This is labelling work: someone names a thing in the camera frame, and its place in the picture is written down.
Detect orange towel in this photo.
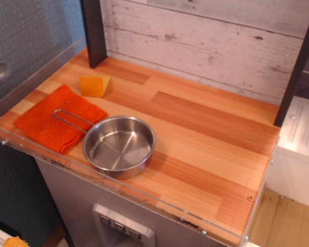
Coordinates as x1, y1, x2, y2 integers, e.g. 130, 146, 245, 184
14, 85, 108, 154

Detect yellow cheese wedge block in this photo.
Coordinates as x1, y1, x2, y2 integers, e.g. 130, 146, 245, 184
79, 75, 111, 98

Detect dark left upright post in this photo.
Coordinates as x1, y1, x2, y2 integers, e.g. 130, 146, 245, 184
80, 0, 107, 68

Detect steel pan with wire handle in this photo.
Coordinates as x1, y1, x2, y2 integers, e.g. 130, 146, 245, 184
52, 109, 156, 179

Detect dark upright post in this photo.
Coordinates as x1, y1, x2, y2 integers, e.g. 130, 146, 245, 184
274, 26, 309, 127
80, 0, 107, 68

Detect white cabinet at right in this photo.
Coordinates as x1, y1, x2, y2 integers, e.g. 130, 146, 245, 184
266, 96, 309, 206

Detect dark right upright post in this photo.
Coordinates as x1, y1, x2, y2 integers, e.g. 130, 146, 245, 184
274, 26, 309, 127

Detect grey toy kitchen cabinet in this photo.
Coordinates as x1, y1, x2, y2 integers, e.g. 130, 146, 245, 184
36, 159, 222, 246

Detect silver dispenser button panel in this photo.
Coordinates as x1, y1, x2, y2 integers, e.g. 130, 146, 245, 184
92, 203, 156, 247

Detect orange cloth at bottom left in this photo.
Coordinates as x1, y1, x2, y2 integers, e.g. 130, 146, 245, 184
3, 236, 29, 247

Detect clear acrylic guard rail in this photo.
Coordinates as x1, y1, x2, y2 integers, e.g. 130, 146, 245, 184
0, 42, 280, 246

